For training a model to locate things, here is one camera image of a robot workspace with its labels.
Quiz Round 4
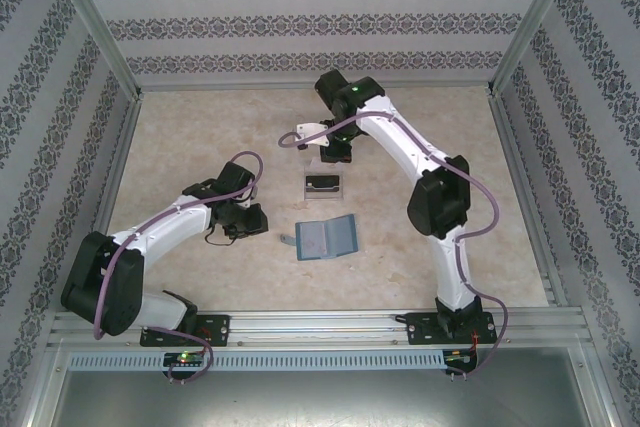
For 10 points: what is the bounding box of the white pink flowered credit card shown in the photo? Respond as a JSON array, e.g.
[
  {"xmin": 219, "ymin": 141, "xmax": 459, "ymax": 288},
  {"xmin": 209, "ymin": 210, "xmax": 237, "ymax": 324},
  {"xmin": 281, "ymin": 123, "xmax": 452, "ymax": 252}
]
[{"xmin": 298, "ymin": 223, "xmax": 330, "ymax": 259}]

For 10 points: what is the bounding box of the grey metal sheet panel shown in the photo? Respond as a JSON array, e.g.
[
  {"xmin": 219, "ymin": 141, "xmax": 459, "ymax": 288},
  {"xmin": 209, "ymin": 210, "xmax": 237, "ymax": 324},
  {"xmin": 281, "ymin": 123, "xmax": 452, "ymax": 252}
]
[{"xmin": 49, "ymin": 370, "xmax": 601, "ymax": 427}]

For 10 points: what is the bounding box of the aluminium side rail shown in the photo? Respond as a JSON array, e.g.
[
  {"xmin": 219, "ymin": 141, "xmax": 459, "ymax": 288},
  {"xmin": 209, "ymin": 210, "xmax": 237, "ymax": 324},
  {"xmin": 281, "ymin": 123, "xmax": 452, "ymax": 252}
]
[
  {"xmin": 488, "ymin": 94, "xmax": 561, "ymax": 308},
  {"xmin": 67, "ymin": 91, "xmax": 146, "ymax": 313}
]

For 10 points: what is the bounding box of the thin black camera wire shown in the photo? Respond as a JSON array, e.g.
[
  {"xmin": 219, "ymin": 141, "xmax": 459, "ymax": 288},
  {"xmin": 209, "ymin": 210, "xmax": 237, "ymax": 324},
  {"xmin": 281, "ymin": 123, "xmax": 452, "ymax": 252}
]
[{"xmin": 204, "ymin": 229, "xmax": 239, "ymax": 248}]

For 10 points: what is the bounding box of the blue leather card holder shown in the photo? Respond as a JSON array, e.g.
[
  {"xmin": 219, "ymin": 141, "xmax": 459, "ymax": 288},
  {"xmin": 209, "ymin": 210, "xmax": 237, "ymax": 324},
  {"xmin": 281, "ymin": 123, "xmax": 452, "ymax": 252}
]
[{"xmin": 279, "ymin": 214, "xmax": 359, "ymax": 262}]

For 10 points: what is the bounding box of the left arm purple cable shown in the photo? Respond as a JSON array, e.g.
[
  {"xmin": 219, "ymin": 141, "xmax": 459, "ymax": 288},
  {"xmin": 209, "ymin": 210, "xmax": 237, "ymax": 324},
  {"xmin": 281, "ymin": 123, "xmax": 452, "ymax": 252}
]
[{"xmin": 92, "ymin": 150, "xmax": 266, "ymax": 387}]

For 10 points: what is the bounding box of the aluminium base beam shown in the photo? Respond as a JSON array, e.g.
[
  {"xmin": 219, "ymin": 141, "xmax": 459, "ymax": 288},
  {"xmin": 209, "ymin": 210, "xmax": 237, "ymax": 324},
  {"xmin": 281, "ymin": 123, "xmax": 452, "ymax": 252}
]
[{"xmin": 47, "ymin": 309, "xmax": 596, "ymax": 348}]

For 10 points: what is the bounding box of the aluminium frame post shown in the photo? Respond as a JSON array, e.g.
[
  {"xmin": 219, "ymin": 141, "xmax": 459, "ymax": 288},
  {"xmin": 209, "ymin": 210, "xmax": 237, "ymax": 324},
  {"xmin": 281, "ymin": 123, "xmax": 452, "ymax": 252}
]
[
  {"xmin": 42, "ymin": 0, "xmax": 146, "ymax": 101},
  {"xmin": 19, "ymin": 339, "xmax": 71, "ymax": 427},
  {"xmin": 582, "ymin": 341, "xmax": 626, "ymax": 427},
  {"xmin": 485, "ymin": 0, "xmax": 590, "ymax": 97}
]

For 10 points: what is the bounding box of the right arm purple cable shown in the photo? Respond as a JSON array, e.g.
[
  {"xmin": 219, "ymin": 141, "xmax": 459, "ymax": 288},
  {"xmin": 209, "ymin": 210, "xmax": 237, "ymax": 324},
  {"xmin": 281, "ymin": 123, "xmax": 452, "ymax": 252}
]
[{"xmin": 278, "ymin": 111, "xmax": 514, "ymax": 383}]

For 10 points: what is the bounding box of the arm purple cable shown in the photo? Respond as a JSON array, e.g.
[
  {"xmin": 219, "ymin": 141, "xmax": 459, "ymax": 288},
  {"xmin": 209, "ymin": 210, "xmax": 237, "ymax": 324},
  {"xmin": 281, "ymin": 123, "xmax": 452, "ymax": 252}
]
[
  {"xmin": 278, "ymin": 111, "xmax": 514, "ymax": 383},
  {"xmin": 92, "ymin": 150, "xmax": 266, "ymax": 387}
]

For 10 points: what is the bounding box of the white slotted cable duct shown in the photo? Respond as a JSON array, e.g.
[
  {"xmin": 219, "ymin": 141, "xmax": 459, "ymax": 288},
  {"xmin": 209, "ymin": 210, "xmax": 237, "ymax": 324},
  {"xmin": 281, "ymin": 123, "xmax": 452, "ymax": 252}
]
[{"xmin": 67, "ymin": 349, "xmax": 481, "ymax": 372}]

